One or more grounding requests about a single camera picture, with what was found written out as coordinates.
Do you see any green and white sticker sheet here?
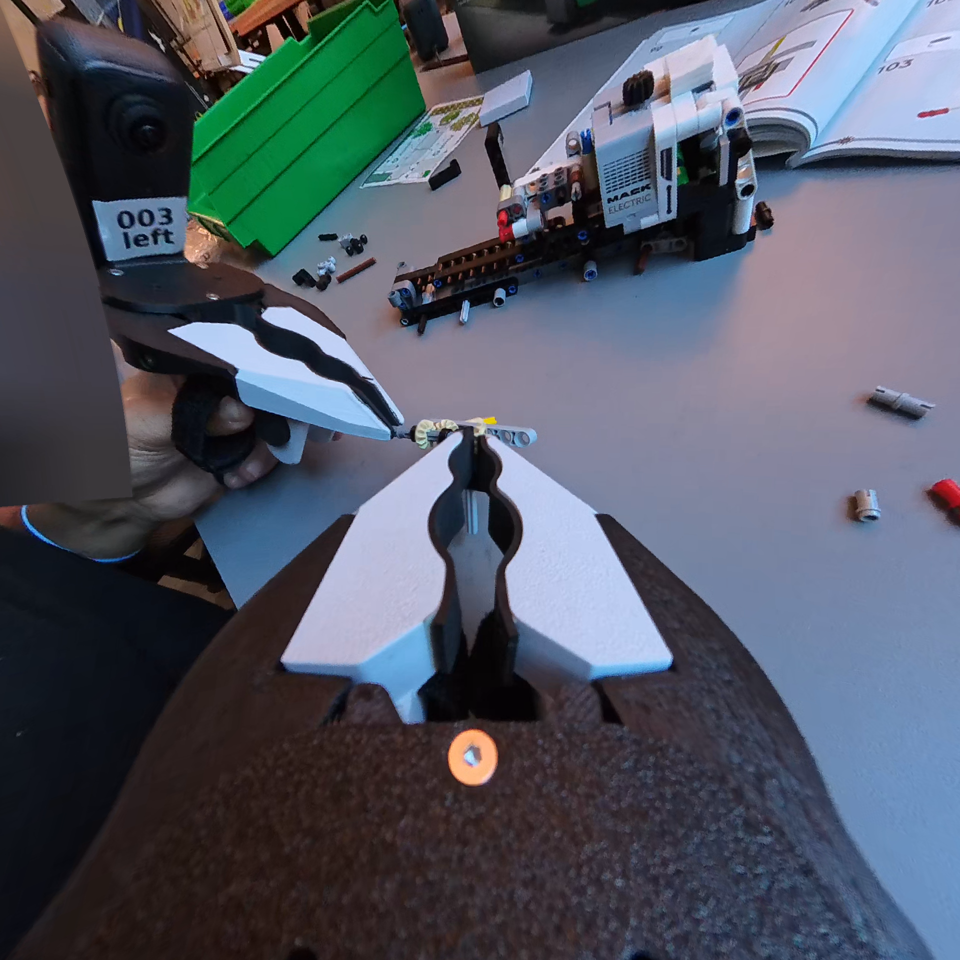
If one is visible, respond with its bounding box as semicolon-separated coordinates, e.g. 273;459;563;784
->
360;97;485;189

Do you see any open instruction booklet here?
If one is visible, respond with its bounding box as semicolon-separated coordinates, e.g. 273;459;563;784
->
592;0;960;170

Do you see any cluster of small dark lego pieces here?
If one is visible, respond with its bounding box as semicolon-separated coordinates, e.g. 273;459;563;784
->
291;231;370;294

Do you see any small lego gear assembly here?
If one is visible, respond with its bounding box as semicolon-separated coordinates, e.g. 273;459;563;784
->
408;414;541;535

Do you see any grey lego axle connector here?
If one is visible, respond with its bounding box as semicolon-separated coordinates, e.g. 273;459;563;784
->
870;386;936;420

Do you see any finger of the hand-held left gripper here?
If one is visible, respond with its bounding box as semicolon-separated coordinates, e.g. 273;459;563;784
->
257;307;408;432
167;319;394;443

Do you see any black container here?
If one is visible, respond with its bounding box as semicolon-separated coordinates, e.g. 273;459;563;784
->
405;0;451;63

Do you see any white lego truck model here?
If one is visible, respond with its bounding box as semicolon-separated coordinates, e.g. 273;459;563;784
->
387;33;776;333

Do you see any green plastic bin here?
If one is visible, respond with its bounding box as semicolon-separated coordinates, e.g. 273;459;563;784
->
186;0;427;258

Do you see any white flat lego panel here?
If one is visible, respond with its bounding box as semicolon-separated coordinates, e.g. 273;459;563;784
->
478;71;535;127

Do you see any person's left hand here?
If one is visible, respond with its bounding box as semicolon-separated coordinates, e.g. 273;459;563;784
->
24;372;344;560

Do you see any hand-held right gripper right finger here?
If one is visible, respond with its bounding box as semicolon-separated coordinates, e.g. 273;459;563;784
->
475;433;675;682

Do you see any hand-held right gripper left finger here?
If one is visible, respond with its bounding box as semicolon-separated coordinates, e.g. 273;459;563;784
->
279;432;477;726

